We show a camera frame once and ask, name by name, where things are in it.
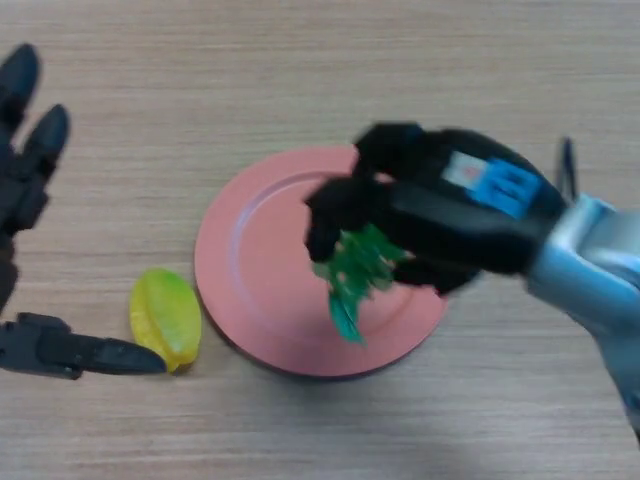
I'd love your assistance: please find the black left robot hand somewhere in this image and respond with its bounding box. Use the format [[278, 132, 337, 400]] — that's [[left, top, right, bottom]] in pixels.
[[0, 43, 168, 381]]

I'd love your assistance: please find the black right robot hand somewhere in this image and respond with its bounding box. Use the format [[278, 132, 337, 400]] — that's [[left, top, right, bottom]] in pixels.
[[303, 121, 569, 296]]

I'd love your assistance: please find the green grape bunch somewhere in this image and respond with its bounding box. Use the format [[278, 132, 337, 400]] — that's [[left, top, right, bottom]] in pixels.
[[312, 222, 416, 349]]

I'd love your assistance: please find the pink round plate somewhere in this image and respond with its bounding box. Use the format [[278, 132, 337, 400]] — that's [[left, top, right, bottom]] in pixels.
[[193, 145, 451, 381]]

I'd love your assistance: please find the yellow green starfruit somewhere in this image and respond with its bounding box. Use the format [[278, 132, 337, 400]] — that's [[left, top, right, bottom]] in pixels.
[[128, 267, 203, 375]]

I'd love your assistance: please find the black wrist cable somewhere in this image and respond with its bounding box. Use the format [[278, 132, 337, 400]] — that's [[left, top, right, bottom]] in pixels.
[[557, 137, 579, 199]]

